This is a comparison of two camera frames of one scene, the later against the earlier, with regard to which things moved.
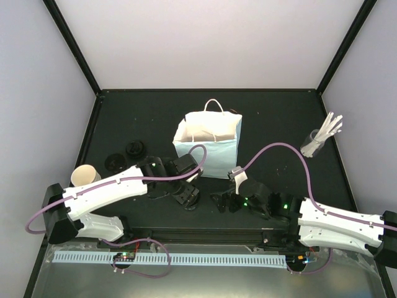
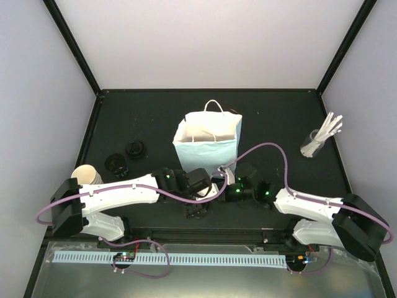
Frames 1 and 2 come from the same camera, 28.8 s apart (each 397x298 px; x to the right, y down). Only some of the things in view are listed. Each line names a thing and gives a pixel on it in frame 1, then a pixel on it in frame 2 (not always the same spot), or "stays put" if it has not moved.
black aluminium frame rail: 249,236 stays put
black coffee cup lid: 134,148 stays put
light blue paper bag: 217,131 stays put
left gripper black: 186,197 to 192,212
